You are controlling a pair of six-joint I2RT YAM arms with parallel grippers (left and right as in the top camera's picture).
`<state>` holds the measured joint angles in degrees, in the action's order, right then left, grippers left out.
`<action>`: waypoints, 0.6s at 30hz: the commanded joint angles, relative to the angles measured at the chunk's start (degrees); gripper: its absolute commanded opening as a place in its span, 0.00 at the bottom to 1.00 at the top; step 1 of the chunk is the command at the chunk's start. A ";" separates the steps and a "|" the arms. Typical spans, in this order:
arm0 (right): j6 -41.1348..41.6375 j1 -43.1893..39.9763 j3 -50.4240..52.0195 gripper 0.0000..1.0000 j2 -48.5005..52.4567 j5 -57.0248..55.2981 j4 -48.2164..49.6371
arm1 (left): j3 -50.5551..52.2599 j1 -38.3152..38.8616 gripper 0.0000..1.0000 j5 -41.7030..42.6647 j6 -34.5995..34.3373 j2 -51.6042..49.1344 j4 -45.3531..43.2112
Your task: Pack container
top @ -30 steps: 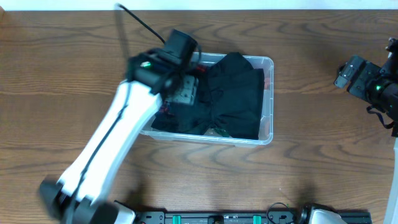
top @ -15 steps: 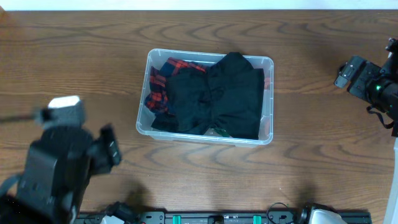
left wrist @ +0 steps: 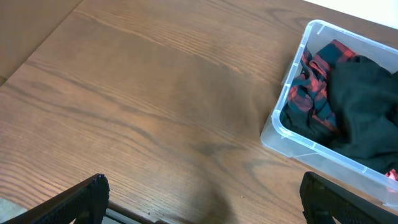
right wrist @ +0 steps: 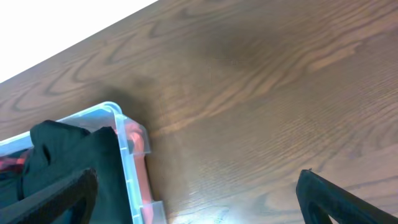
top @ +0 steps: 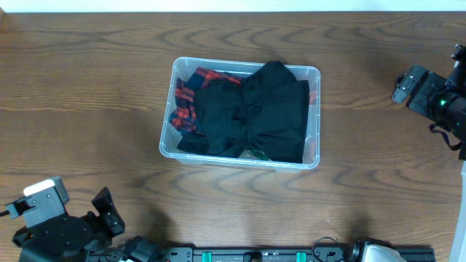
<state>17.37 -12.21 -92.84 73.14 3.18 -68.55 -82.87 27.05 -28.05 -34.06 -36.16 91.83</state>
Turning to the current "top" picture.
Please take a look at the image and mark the red black plaid shirt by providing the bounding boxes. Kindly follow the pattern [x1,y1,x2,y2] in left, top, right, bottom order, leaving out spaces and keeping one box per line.
[169,67,243,135]

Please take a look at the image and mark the black hooded sweatshirt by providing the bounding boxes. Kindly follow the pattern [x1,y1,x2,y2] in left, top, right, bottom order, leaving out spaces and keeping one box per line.
[177,61,309,164]

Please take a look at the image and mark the green garment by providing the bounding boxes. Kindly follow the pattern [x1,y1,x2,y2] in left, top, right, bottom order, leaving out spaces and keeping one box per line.
[250,149,269,161]

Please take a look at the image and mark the pink printed shirt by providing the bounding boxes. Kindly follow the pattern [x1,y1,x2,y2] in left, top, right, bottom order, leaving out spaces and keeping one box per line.
[306,91,317,161]

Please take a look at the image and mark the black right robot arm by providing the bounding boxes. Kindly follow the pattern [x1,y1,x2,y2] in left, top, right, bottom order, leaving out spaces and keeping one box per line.
[391,44,465,160]

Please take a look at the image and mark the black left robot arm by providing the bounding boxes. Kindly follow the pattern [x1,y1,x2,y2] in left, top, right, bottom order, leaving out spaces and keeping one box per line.
[6,187,163,262]

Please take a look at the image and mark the clear plastic storage bin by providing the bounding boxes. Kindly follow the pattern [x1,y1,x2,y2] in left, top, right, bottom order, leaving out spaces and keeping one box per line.
[159,57,321,172]

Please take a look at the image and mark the white grey base unit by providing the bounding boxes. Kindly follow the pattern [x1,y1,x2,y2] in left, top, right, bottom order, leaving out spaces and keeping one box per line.
[347,238,406,262]

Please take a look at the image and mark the white post right edge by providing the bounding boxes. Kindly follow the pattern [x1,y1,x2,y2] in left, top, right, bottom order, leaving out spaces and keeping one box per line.
[448,162,466,262]

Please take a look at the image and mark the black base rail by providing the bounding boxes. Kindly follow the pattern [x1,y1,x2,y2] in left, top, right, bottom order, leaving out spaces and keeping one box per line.
[161,245,436,262]

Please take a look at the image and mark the black cable loop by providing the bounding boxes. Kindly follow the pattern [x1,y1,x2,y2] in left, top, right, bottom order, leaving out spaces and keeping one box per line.
[312,236,339,260]

